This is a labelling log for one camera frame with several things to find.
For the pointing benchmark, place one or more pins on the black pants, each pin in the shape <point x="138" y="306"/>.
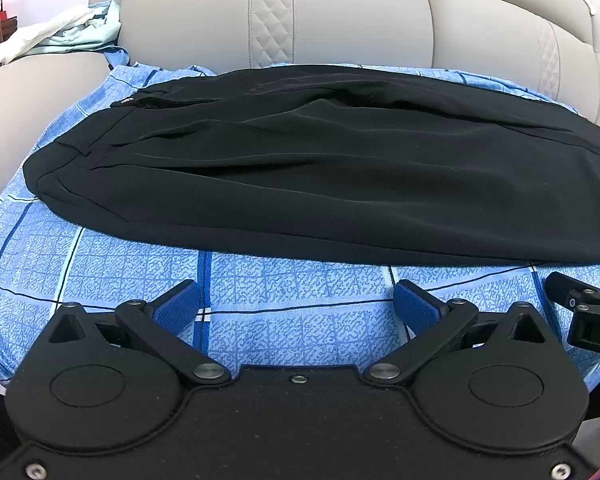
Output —
<point x="305" y="160"/>

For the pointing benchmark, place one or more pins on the white cloth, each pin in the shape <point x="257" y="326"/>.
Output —
<point x="35" y="35"/>

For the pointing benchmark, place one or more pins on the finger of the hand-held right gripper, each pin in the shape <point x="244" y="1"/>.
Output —
<point x="562" y="286"/>

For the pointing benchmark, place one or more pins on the light blue cloth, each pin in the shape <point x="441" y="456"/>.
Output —
<point x="87" y="35"/>

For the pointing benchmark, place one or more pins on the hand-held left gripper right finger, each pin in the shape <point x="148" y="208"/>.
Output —
<point x="416" y="306"/>

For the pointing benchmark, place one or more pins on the blue checked bed sheet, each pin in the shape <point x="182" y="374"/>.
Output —
<point x="290" y="290"/>

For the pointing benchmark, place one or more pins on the grey padded headboard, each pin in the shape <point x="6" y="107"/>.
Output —
<point x="355" y="15"/>

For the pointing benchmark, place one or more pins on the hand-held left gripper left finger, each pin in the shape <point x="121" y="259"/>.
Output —
<point x="176" y="306"/>

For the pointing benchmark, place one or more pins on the grey padded bed rail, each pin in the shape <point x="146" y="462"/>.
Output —
<point x="35" y="100"/>

